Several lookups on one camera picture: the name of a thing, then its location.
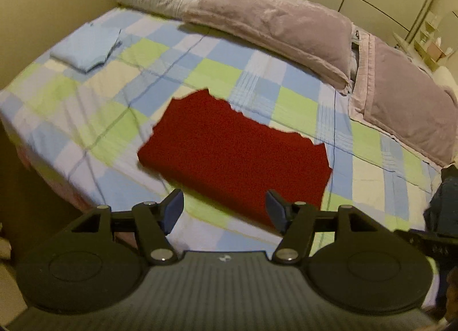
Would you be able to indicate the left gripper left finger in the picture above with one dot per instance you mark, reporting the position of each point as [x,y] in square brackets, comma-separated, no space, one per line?
[153,222]

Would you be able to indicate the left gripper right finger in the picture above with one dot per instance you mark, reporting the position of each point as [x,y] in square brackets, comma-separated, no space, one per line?
[295,222]

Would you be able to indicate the red patterned knit sweater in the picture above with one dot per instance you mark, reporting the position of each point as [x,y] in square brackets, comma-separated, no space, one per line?
[204,145]

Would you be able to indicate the dark clothes pile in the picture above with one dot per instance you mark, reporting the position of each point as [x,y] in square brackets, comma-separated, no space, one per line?
[441,215]

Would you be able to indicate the checkered bed sheet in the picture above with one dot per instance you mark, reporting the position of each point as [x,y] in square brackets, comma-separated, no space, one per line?
[81,132]

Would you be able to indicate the mauve pillow near headboard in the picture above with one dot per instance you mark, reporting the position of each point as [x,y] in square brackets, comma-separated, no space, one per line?
[395,96]

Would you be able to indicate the mauve pillow far side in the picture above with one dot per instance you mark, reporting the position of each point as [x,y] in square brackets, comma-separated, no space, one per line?
[310,34]

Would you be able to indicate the folded light blue cloth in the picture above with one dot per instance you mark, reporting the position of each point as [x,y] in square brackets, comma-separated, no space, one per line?
[86,48]

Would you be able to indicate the pink box on nightstand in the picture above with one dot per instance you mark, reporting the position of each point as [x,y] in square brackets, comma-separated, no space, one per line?
[435,52]

